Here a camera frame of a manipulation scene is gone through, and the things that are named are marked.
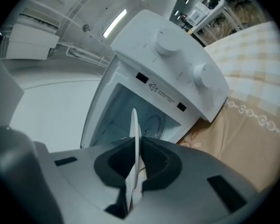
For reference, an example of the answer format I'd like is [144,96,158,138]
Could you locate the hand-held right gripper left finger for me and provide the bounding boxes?
[34,136,141,224]

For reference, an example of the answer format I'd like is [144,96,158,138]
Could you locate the white ceiling air conditioner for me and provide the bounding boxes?
[6,23,60,60]

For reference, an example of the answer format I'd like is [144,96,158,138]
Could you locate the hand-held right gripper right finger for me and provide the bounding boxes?
[130,136,273,224]

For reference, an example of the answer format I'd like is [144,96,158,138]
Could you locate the white plate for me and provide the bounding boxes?
[125,108,142,213]

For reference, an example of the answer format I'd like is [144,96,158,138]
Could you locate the white ceiling pipes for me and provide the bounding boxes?
[69,47,110,67]

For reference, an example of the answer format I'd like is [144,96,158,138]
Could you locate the beige checkered tablecloth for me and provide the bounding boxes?
[203,20,280,135]

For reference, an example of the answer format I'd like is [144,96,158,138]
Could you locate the long ceiling light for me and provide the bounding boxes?
[103,9,127,38]

